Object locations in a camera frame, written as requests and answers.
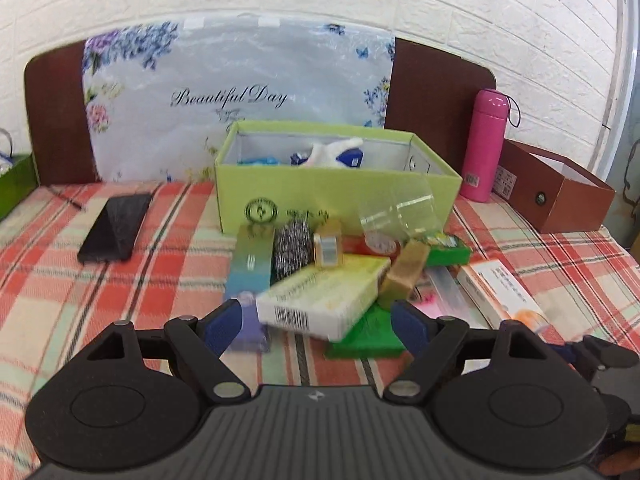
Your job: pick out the floral bedding bag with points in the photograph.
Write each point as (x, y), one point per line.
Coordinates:
(225, 60)

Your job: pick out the black smartphone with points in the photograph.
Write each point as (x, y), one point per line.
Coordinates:
(115, 227)

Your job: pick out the white yellow box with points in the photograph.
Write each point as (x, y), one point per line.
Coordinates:
(320, 295)

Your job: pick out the blue white box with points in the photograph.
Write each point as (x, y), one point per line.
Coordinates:
(352, 157)

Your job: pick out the blue packet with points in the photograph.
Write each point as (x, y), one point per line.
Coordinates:
(257, 161)

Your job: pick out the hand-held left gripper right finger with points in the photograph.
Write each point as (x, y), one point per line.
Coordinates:
(409, 327)

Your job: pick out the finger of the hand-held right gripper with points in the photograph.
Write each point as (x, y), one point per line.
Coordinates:
(595, 355)

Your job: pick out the clear plastic cup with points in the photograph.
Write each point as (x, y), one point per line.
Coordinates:
(400, 210)

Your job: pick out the brown cardboard box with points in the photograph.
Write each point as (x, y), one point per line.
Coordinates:
(575, 205)

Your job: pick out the tape roll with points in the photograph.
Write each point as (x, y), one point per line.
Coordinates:
(327, 247)

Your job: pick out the light green cardboard box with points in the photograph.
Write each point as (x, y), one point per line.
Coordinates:
(310, 195)

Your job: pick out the white blue item in box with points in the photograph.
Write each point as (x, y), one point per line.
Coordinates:
(325, 152)

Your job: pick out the flat green box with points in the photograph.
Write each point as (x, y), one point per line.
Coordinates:
(370, 335)

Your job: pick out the pink thermos bottle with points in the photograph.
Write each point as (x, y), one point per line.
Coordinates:
(482, 150)

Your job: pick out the green snack packet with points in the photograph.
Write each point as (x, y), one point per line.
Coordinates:
(450, 255)

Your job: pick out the steel wool scrubber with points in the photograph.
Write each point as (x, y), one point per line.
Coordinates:
(292, 250)

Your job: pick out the brown soap bar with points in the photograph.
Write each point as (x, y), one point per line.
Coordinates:
(402, 275)

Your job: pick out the plaid blanket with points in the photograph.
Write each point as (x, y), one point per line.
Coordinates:
(150, 285)

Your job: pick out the clear plastic case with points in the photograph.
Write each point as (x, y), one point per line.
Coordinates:
(445, 290)

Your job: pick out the brown wooden headboard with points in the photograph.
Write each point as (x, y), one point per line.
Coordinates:
(55, 110)

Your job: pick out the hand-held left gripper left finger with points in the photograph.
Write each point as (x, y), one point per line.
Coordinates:
(224, 327)

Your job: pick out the orange white box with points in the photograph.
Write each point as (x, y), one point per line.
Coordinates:
(500, 290)

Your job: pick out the dark green box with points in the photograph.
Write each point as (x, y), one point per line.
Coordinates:
(15, 180)

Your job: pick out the gradient green purple box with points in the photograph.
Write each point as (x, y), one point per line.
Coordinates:
(250, 265)

